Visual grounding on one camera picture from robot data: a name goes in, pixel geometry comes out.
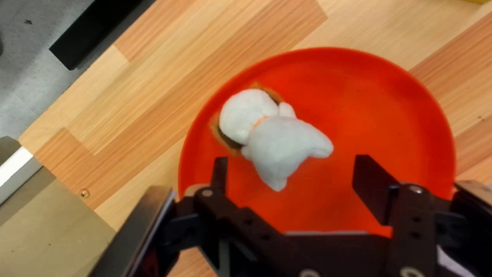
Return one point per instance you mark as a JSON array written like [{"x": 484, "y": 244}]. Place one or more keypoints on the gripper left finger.
[{"x": 230, "y": 219}]

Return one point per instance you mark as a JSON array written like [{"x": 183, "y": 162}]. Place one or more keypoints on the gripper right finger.
[{"x": 411, "y": 227}]

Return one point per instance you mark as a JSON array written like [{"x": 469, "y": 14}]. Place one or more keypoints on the orange plate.
[{"x": 346, "y": 115}]

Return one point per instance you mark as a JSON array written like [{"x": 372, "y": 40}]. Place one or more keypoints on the white plush dog toy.
[{"x": 276, "y": 138}]

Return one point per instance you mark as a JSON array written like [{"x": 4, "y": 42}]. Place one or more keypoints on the black bar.
[{"x": 92, "y": 30}]

